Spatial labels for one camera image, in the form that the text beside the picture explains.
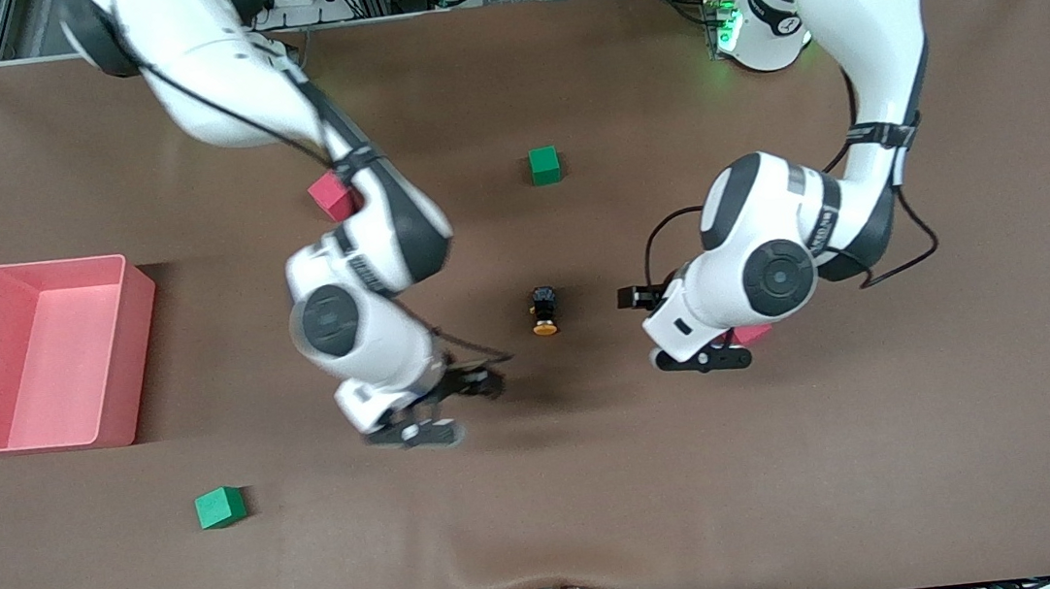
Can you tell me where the black button with orange cap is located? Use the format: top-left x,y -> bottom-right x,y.
527,283 -> 563,339

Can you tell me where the green foam cube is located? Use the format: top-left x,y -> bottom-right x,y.
527,145 -> 564,187
193,484 -> 248,532

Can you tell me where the brown table mat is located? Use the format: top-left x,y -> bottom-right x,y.
0,0 -> 1050,589

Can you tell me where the pink plastic bin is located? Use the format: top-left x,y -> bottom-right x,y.
0,248 -> 174,460

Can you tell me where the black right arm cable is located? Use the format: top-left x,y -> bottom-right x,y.
124,16 -> 515,402

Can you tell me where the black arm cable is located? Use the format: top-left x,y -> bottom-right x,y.
624,49 -> 944,313
124,16 -> 515,402

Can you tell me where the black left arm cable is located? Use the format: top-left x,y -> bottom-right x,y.
624,49 -> 944,313

